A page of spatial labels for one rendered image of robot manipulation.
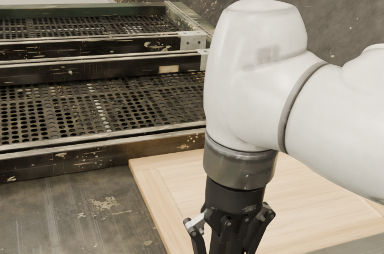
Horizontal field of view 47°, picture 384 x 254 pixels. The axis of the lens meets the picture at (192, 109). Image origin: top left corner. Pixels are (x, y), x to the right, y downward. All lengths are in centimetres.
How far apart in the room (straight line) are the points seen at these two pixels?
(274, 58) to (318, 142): 9
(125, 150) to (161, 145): 10
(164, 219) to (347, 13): 213
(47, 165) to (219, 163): 69
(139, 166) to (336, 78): 79
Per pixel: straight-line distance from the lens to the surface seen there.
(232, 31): 44
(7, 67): 162
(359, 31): 274
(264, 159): 50
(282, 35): 43
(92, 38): 187
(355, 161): 39
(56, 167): 114
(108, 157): 115
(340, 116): 39
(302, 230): 103
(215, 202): 55
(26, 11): 240
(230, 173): 50
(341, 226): 107
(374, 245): 102
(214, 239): 62
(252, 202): 54
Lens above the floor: 193
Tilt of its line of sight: 33 degrees down
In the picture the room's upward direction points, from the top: 62 degrees counter-clockwise
